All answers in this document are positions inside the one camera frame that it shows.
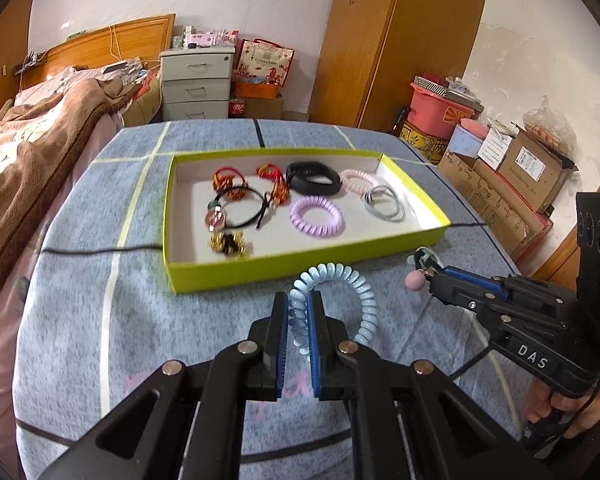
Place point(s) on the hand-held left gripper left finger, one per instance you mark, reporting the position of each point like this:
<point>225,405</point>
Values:
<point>281,345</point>

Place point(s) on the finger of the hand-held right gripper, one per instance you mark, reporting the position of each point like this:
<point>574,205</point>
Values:
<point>455,296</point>
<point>475,278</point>

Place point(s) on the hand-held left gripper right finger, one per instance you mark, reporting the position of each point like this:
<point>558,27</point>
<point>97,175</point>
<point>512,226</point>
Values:
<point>314,345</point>

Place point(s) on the lime green cardboard box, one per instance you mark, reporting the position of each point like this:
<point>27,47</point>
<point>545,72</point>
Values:
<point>280,242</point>

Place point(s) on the black wristband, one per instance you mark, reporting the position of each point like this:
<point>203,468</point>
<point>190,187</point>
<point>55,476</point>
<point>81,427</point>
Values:
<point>305,183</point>

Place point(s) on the person's right hand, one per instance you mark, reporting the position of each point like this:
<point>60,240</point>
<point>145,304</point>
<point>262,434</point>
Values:
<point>567,405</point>

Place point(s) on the long cardboard box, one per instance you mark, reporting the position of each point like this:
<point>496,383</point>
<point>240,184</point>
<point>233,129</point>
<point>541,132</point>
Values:
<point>490,200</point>

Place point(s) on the labelled cardboard box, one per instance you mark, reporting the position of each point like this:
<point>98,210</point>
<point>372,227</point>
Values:
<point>530,170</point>

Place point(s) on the white printed box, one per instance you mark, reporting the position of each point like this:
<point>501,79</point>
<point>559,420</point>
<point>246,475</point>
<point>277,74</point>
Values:
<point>495,150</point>

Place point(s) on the light blue round box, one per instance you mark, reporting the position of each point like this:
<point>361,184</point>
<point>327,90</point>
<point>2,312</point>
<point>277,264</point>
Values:
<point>465,142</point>

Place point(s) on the yellow patterned box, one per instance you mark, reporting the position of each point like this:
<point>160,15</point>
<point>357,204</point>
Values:
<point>422,142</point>

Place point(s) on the pink plastic bin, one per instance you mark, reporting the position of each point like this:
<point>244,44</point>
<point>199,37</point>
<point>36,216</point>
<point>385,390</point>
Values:
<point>435,115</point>

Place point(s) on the clear plastic bag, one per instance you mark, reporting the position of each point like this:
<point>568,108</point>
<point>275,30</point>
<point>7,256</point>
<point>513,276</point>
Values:
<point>550,125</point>

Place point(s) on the blue grey checked tablecloth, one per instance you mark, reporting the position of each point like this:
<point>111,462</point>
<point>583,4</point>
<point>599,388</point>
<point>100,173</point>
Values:
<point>105,320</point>

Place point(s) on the stack of striped boxes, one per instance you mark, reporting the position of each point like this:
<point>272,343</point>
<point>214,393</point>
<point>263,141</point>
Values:
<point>450,91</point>

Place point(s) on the small cardboard box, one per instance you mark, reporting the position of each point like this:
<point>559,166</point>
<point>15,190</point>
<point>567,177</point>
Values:
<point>265,108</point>

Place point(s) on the cola bottle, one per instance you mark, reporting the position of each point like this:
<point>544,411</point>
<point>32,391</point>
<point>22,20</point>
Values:
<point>236,107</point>

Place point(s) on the wooden wardrobe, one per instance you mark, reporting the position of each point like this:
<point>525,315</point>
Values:
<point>405,35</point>

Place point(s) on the orange box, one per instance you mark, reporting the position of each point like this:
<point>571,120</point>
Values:
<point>257,91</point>

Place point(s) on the grey drawer nightstand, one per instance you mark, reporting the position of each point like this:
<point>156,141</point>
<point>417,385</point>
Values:
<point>195,82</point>

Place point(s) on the bed with brown blanket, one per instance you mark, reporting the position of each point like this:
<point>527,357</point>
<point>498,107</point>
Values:
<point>0,360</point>

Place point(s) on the red patterned gift bag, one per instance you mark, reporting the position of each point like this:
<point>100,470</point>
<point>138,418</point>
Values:
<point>265,62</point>

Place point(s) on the brown blanket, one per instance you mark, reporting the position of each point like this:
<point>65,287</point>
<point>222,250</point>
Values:
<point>30,160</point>

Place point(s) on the pink case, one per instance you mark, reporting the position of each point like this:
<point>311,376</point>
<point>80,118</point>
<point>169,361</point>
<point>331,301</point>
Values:
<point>210,39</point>

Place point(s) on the wooden bed headboard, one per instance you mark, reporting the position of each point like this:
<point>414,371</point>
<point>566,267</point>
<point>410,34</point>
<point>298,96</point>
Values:
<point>130,40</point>

